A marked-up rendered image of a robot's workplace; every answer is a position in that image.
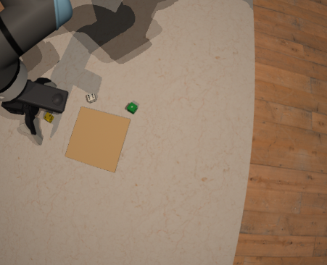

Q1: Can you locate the orange flat mat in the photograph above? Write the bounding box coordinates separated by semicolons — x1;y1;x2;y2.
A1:
65;107;131;172

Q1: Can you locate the green die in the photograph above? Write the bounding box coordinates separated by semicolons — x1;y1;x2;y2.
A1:
127;102;138;114

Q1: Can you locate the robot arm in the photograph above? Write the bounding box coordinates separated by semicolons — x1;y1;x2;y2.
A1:
0;0;73;114

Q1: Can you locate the yellow die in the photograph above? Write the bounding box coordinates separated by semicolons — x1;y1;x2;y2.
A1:
44;112;54;123

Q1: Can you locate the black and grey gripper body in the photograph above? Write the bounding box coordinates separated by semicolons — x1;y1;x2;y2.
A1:
1;86;39;116

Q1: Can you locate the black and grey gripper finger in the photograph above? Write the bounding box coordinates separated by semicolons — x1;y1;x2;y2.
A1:
20;113;43;146
36;77;57;88

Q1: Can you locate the white die with black pips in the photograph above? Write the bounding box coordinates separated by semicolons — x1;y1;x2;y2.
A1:
87;93;96;104

